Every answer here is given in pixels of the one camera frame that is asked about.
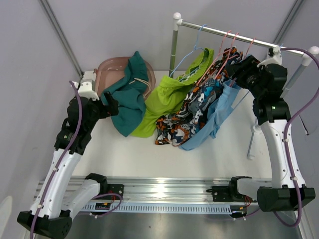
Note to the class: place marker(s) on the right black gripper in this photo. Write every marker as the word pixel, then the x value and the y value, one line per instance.
pixel 241 69

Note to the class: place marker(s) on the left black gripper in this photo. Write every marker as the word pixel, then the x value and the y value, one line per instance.
pixel 108 110

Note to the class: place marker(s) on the teal green shorts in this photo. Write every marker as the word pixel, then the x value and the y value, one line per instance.
pixel 129 92

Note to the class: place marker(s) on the pink hanger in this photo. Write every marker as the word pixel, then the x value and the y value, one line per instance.
pixel 244 57
pixel 215 59
pixel 230 48

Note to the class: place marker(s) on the light blue shorts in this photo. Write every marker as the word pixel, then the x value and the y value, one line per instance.
pixel 217 113

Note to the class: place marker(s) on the light blue hanger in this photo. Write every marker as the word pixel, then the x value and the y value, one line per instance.
pixel 192 53
pixel 247 93

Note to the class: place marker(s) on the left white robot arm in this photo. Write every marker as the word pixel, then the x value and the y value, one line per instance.
pixel 51 215

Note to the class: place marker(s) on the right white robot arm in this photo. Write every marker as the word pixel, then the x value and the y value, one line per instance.
pixel 287 190

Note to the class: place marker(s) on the lime green shorts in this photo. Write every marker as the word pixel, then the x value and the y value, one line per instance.
pixel 168 96

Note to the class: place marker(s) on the orange blue patterned shorts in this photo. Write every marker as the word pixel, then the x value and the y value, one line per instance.
pixel 177 128

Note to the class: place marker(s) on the pink translucent plastic basin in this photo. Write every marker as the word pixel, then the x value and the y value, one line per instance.
pixel 112 70

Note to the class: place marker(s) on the metal clothes rack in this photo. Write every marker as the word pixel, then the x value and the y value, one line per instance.
pixel 256 130

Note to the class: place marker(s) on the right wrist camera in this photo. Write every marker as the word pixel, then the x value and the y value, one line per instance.
pixel 274 57

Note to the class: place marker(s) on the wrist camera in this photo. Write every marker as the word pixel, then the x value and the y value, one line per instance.
pixel 274 57
pixel 85 89

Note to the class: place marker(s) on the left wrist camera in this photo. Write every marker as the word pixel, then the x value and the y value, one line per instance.
pixel 85 89

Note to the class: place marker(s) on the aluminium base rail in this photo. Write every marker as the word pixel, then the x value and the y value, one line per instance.
pixel 167 190

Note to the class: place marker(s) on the slotted cable duct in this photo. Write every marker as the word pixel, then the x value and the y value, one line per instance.
pixel 206 208

